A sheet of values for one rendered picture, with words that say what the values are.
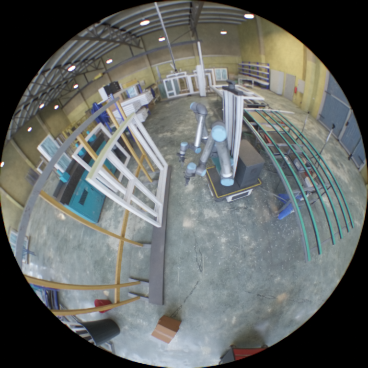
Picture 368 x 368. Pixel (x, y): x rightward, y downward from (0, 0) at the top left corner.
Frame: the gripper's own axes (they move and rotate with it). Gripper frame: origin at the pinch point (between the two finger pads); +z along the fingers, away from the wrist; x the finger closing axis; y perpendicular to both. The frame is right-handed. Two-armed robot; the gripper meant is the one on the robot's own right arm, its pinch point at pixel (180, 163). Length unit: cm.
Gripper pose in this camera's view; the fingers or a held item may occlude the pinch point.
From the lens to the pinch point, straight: 186.2
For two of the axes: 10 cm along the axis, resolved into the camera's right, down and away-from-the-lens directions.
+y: 9.4, -0.9, 3.4
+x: -3.1, -6.5, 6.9
